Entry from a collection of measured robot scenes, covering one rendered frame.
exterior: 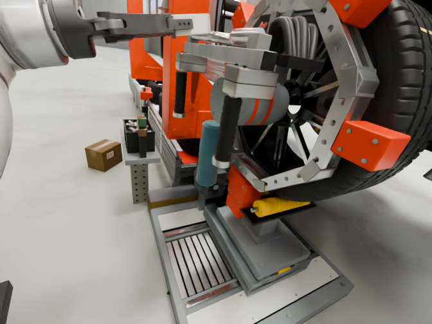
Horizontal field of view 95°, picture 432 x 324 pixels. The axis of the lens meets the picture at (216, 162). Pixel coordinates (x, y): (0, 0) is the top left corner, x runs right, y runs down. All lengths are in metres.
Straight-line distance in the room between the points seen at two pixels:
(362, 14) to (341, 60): 0.09
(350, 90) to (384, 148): 0.12
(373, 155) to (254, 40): 0.30
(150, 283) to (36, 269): 0.51
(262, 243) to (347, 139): 0.68
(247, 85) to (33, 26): 0.30
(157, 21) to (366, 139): 0.41
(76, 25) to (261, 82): 0.29
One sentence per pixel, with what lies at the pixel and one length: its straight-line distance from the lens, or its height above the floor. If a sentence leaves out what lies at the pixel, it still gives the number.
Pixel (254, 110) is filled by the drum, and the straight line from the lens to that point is 0.57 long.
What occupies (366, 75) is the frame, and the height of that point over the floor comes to 0.97.
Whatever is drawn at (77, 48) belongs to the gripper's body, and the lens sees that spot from 0.39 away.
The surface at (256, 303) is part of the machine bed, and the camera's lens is 1.04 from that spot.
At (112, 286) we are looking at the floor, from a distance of 1.13.
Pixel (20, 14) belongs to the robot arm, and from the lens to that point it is 0.38.
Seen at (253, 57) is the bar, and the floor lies 0.97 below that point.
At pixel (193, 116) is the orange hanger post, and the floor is 0.65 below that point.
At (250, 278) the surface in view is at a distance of 1.00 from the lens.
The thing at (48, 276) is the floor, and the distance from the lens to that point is 1.25.
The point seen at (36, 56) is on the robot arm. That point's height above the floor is 0.92.
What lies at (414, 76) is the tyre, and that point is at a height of 0.98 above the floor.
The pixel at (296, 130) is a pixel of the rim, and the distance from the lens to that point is 0.69.
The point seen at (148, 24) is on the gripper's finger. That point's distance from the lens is 0.37.
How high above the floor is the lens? 0.96
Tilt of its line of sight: 29 degrees down
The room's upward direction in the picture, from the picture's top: 10 degrees clockwise
